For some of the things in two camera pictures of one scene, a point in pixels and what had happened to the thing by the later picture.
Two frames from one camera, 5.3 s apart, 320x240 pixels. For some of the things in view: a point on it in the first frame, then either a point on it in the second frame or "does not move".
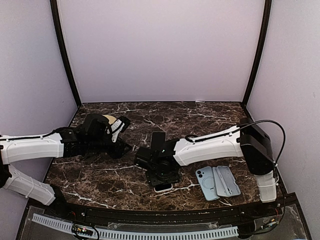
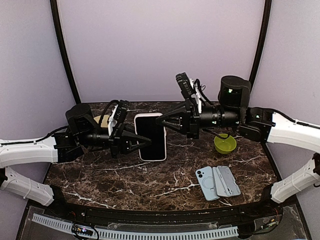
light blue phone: (206, 179) does not move
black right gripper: (174, 176) to (189, 119)
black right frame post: (260, 53) does not move
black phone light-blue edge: (161, 188) to (149, 127)
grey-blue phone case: (225, 183) does not move
